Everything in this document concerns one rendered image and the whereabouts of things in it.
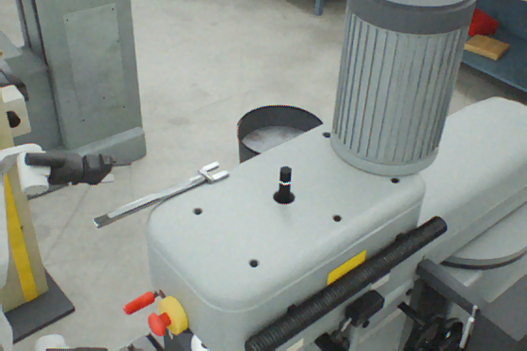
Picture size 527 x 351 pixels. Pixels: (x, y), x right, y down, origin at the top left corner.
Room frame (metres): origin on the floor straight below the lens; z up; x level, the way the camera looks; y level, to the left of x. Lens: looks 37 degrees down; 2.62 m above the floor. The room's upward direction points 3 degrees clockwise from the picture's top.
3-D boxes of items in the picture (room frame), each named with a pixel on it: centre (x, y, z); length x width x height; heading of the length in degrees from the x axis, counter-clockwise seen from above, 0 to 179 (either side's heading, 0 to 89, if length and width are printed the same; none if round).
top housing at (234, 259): (0.85, -0.05, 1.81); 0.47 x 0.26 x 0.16; 132
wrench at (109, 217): (0.83, 0.17, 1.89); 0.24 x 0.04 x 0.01; 129
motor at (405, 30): (1.00, -0.22, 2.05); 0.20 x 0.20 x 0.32
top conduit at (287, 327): (0.75, -0.16, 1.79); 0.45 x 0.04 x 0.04; 132
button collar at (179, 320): (0.69, 0.14, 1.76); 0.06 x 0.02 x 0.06; 42
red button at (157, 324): (0.67, 0.15, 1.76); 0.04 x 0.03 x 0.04; 42
